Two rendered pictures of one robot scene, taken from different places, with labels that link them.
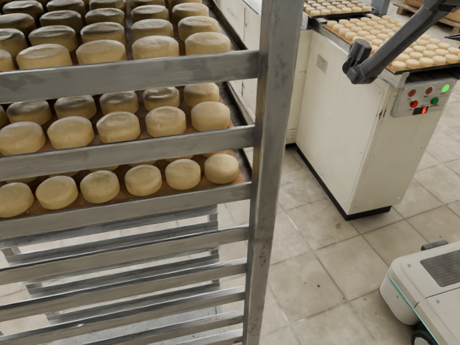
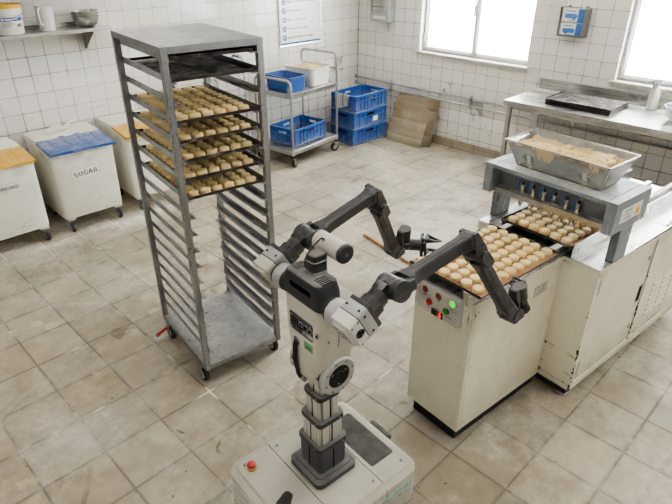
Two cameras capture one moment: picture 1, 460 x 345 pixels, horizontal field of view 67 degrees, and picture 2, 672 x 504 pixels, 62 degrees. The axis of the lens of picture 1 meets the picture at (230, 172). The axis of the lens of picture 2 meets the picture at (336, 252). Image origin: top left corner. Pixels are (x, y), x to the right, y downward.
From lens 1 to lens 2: 2.63 m
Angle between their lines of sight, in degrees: 55
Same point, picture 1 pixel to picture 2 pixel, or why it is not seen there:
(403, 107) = (422, 298)
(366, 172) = (414, 353)
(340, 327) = (297, 418)
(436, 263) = (351, 423)
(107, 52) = not seen: hidden behind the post
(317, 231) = (386, 390)
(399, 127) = (432, 323)
